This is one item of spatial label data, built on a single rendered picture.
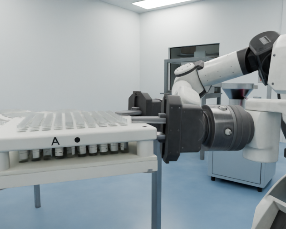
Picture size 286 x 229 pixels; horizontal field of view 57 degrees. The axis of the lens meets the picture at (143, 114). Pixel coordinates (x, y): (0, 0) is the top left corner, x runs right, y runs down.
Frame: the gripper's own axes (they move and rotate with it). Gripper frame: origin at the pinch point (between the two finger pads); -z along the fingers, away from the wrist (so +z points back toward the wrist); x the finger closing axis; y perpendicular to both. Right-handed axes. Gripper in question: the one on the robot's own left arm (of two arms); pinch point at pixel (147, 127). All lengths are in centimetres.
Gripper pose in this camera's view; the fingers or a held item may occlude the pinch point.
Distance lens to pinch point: 47.8
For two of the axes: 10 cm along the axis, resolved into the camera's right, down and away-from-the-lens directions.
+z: 9.8, 0.1, 1.9
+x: -0.3, 9.9, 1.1
